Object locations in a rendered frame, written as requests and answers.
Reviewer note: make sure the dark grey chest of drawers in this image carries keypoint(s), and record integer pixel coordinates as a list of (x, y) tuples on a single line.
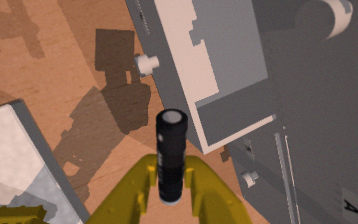
[(276, 125)]

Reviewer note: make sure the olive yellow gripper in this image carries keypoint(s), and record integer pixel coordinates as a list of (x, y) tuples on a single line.
[(211, 199)]

